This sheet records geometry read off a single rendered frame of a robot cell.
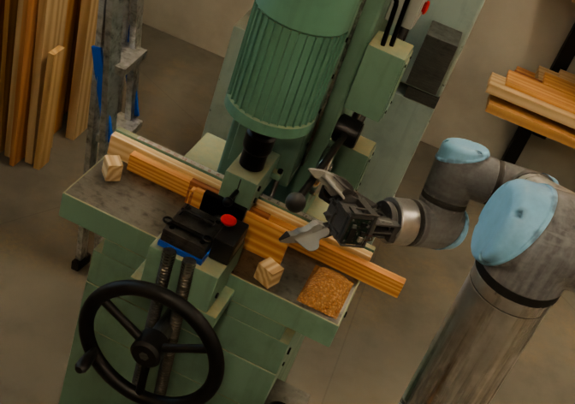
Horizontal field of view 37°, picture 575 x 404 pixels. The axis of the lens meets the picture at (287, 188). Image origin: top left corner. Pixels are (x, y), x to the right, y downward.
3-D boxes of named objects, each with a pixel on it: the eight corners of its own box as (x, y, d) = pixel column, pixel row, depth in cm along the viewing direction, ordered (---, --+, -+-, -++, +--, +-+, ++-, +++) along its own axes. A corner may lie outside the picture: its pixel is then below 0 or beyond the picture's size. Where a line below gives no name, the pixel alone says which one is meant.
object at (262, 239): (185, 220, 175) (194, 190, 170) (188, 216, 176) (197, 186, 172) (279, 265, 172) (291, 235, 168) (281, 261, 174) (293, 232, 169)
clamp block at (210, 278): (137, 280, 162) (147, 244, 157) (169, 242, 173) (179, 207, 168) (208, 314, 160) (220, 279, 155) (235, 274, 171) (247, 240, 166)
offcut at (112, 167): (120, 181, 179) (123, 165, 176) (104, 181, 177) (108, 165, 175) (115, 170, 181) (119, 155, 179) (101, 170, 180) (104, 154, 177)
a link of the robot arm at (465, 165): (497, 146, 168) (472, 203, 172) (441, 127, 167) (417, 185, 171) (506, 161, 159) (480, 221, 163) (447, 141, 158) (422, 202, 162)
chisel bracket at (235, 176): (215, 203, 174) (225, 169, 169) (240, 171, 185) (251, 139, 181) (247, 219, 173) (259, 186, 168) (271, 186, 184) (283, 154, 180)
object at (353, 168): (311, 183, 188) (329, 139, 181) (321, 169, 194) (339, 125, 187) (351, 202, 187) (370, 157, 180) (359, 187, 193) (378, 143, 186)
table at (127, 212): (29, 239, 166) (33, 215, 163) (108, 168, 191) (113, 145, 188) (315, 381, 159) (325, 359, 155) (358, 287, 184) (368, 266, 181)
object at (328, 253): (126, 169, 182) (129, 154, 180) (130, 165, 184) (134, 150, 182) (396, 298, 175) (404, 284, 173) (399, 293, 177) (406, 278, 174)
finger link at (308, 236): (288, 254, 154) (334, 232, 155) (275, 235, 158) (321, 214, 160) (292, 266, 156) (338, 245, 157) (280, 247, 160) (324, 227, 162)
